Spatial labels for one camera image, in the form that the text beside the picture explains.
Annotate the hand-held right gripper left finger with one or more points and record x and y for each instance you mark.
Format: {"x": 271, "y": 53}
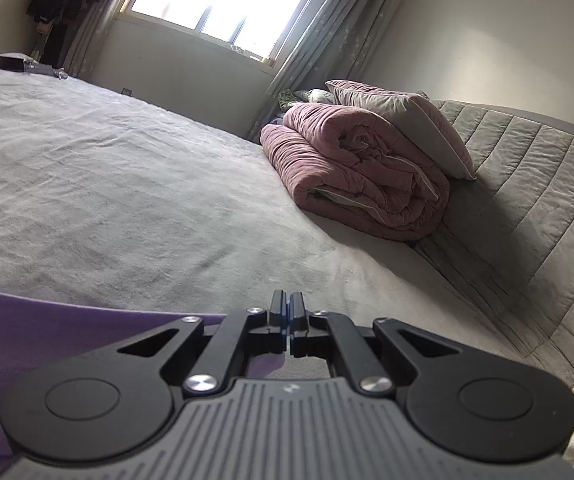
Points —
{"x": 279, "y": 320}

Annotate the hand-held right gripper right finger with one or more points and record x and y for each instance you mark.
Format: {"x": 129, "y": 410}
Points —
{"x": 298, "y": 320}

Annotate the purple pants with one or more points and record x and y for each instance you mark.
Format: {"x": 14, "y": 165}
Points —
{"x": 42, "y": 340}

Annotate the pink folded quilt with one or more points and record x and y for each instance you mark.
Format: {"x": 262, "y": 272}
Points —
{"x": 357, "y": 175}

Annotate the grey bed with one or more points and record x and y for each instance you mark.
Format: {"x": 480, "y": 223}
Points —
{"x": 117, "y": 185}

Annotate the green floral pillow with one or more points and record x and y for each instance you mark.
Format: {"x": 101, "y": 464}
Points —
{"x": 302, "y": 97}

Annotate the pink pillow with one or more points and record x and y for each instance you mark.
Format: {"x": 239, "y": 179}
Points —
{"x": 417, "y": 120}

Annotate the grey quilted headboard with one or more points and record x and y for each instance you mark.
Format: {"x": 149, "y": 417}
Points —
{"x": 542, "y": 210}

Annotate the window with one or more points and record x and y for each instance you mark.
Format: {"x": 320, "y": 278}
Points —
{"x": 217, "y": 0}

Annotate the tablet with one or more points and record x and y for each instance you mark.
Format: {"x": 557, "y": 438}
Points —
{"x": 9, "y": 63}

